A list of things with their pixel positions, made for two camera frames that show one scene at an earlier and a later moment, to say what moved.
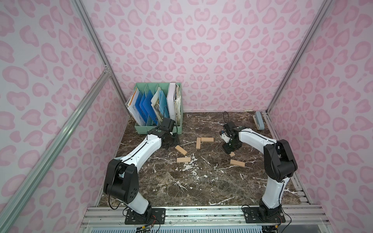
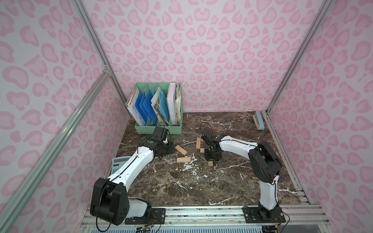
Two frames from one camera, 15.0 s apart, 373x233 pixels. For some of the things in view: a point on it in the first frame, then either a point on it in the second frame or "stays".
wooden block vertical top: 198,143 stays
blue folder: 145,106 stays
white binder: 171,100 stays
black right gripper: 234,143 → 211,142
